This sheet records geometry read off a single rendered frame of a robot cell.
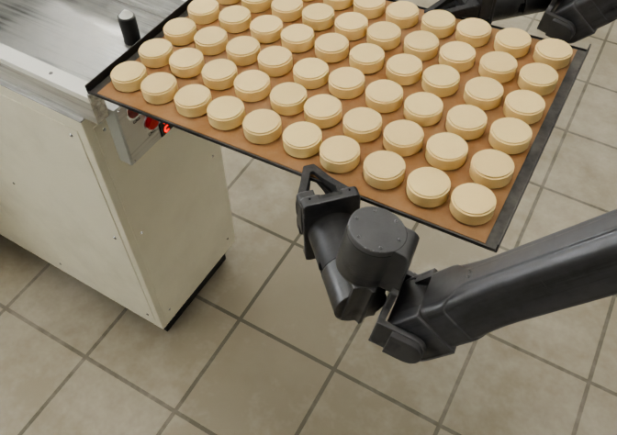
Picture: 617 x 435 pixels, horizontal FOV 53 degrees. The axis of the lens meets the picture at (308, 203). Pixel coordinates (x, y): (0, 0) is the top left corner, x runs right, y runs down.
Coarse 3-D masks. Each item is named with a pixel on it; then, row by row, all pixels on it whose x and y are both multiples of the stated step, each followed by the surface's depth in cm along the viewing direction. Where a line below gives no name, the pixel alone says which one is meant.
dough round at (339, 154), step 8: (336, 136) 77; (344, 136) 76; (328, 144) 76; (336, 144) 76; (344, 144) 76; (352, 144) 76; (320, 152) 75; (328, 152) 75; (336, 152) 75; (344, 152) 75; (352, 152) 75; (320, 160) 76; (328, 160) 74; (336, 160) 74; (344, 160) 74; (352, 160) 74; (328, 168) 75; (336, 168) 74; (344, 168) 74; (352, 168) 75
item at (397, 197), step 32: (320, 0) 100; (320, 32) 94; (256, 64) 90; (384, 64) 88; (128, 96) 87; (448, 96) 83; (544, 96) 82; (192, 128) 82; (320, 128) 80; (384, 128) 80; (288, 160) 77; (416, 160) 76; (512, 160) 75; (384, 192) 73; (448, 224) 69
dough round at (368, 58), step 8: (360, 48) 88; (368, 48) 88; (376, 48) 88; (352, 56) 87; (360, 56) 87; (368, 56) 87; (376, 56) 87; (384, 56) 87; (352, 64) 87; (360, 64) 86; (368, 64) 86; (376, 64) 86; (368, 72) 87
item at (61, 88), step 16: (0, 48) 105; (0, 64) 105; (16, 64) 102; (32, 64) 102; (48, 64) 102; (16, 80) 106; (32, 80) 103; (48, 80) 100; (64, 80) 100; (80, 80) 100; (48, 96) 104; (64, 96) 101; (80, 96) 98; (80, 112) 102; (96, 112) 100
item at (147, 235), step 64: (0, 0) 124; (64, 0) 124; (64, 64) 112; (0, 128) 123; (64, 128) 107; (0, 192) 152; (64, 192) 129; (128, 192) 122; (192, 192) 145; (64, 256) 161; (128, 256) 136; (192, 256) 159
